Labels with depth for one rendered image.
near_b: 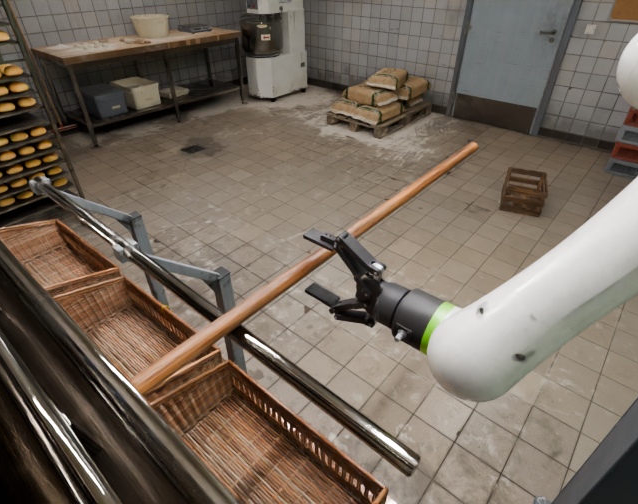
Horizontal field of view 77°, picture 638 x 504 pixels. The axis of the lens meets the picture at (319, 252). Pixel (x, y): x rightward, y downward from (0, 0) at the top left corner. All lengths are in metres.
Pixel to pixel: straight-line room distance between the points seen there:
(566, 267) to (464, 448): 1.54
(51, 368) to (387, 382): 1.81
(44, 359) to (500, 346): 0.44
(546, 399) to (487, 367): 1.78
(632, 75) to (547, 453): 1.68
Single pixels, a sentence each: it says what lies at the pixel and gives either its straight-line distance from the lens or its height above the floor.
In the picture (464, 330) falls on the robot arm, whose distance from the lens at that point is 0.50.
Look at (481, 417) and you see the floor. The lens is 2.09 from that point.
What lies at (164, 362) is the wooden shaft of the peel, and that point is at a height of 1.21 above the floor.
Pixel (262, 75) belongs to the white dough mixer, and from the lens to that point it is 6.02.
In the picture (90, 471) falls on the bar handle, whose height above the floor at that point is 1.47.
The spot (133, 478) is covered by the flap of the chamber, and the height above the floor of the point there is 1.41.
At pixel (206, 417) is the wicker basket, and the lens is 1.31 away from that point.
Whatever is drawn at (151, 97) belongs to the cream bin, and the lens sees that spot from 5.46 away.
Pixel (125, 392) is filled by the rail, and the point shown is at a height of 1.44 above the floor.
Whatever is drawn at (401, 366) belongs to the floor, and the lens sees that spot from 2.15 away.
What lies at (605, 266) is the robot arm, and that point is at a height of 1.42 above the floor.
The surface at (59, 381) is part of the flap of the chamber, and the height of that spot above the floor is 1.41.
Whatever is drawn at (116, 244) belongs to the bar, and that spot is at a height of 1.17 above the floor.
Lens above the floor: 1.68
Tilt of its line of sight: 37 degrees down
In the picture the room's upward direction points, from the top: straight up
